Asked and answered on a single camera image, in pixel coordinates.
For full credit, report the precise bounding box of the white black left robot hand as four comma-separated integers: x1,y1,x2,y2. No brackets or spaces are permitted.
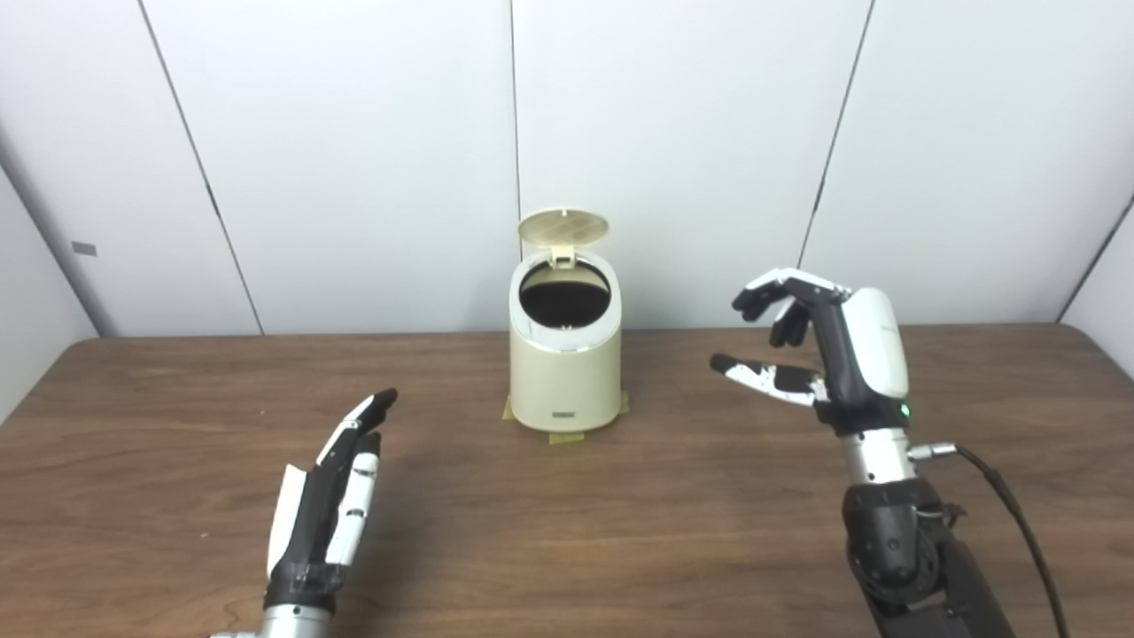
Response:
264,388,399,612

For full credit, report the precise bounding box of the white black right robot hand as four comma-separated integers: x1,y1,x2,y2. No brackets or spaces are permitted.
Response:
710,268,912,435

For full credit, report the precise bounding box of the cream round bin lid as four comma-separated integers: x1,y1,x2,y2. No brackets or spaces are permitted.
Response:
517,208,610,268

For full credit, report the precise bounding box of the cream-colored bin body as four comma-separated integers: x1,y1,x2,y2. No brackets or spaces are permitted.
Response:
509,250,623,433

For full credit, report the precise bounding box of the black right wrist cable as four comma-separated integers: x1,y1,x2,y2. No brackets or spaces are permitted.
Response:
908,442,1069,638

